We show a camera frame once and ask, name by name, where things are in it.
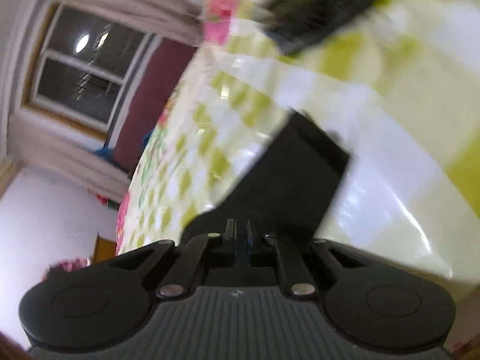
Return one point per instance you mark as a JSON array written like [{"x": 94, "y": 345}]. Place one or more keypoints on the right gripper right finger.
[{"x": 284, "y": 258}]

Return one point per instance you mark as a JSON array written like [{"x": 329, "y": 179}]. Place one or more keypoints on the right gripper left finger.
[{"x": 195, "y": 260}]

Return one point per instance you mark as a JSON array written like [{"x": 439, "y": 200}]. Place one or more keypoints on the black pants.
[{"x": 289, "y": 188}]

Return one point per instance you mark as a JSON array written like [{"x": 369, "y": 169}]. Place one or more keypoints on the wooden tv cabinet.
[{"x": 104, "y": 249}]

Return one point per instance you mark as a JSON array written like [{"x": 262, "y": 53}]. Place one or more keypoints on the red green hanging decoration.
[{"x": 109, "y": 203}]

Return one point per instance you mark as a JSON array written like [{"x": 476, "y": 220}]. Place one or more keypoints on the blue cloth by window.
[{"x": 106, "y": 154}]

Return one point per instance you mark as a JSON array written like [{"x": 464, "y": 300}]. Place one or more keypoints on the pink floral cloth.
[{"x": 69, "y": 265}]

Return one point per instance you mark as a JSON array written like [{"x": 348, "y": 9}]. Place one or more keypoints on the maroon sofa cover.
[{"x": 162, "y": 73}]

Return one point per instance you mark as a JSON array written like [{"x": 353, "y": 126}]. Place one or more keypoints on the left beige curtain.
[{"x": 39, "y": 147}]

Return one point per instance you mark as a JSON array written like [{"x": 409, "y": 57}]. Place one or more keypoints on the beige curtain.
[
  {"x": 178, "y": 20},
  {"x": 39, "y": 147}
]

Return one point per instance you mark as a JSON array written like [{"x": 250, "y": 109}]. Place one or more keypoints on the window with metal grille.
[{"x": 83, "y": 68}]

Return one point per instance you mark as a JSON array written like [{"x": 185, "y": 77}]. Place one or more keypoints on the stack of folded clothes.
[{"x": 294, "y": 25}]

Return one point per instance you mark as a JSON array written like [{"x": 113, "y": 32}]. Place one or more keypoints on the right beige curtain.
[{"x": 178, "y": 20}]

